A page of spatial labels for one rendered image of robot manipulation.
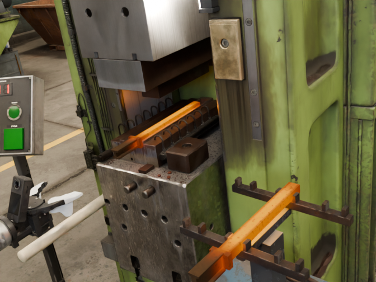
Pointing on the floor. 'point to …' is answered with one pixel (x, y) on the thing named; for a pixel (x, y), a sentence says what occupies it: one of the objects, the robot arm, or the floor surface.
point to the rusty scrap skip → (43, 21)
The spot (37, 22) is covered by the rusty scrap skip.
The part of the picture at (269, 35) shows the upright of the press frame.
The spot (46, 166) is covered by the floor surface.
